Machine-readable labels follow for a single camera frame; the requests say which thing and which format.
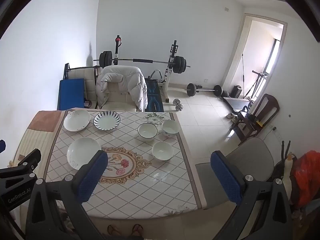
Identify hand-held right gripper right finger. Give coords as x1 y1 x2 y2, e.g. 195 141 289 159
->
211 150 294 240

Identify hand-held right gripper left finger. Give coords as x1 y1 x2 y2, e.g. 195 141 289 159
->
25 150 108 240

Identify white floral plate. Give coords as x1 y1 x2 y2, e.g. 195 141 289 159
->
63 109 91 132
66 137 102 171

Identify blue striped plate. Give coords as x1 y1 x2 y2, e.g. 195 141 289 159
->
93 111 121 132

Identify plain white bowl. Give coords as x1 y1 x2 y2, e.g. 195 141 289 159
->
152 141 174 161

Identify black-rimmed white bowl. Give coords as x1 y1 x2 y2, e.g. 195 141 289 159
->
137 123 158 142

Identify short barbell with black plates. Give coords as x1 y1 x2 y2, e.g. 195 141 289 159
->
186 82 223 97

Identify long barbell with black plates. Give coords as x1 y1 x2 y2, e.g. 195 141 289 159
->
93 51 191 75

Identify grey fabric chair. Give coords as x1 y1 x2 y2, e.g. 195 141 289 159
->
195 137 275 210

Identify beige orange cloth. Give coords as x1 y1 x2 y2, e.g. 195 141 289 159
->
11 110 66 180

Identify diamond patterned floral tablecloth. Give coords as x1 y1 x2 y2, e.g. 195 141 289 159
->
44 109 208 218

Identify person's left foot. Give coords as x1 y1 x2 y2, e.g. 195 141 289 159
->
107 224 121 236

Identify person's foot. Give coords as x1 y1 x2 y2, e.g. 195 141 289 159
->
131 224 144 238
107 224 121 236

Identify white bottle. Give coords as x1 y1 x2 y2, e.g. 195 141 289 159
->
282 152 298 199

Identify black rods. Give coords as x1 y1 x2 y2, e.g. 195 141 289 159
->
281 141 292 161

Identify person's right foot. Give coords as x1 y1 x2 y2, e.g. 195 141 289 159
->
131 224 144 238

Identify blue-rimmed dotted bowl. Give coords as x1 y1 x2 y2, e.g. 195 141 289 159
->
161 119 180 137

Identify blue folded mat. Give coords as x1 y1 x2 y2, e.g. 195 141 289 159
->
57 78 86 111

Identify orange plastic bag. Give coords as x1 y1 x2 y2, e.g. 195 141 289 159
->
291 150 320 208

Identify dark wooden chair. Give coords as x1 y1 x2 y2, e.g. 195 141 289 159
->
229 94 280 146

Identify cream padded chair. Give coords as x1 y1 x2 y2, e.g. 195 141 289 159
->
98 80 141 112
67 66 101 105

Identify black heater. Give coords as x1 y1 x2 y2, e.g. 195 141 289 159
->
230 85 243 99

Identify chrome dumbbell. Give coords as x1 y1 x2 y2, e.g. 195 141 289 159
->
172 98 184 112

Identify metal exercise machine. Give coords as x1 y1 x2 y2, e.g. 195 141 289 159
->
240 53 270 98

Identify black blue patterned bench pad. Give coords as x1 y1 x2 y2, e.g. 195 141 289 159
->
145 78 165 112

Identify white down jacket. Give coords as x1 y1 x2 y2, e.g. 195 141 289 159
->
95 65 148 112

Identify white weight bench rack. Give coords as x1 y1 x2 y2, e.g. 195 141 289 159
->
113 35 179 103

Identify cream door frame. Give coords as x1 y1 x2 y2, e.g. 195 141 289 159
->
221 12 288 98

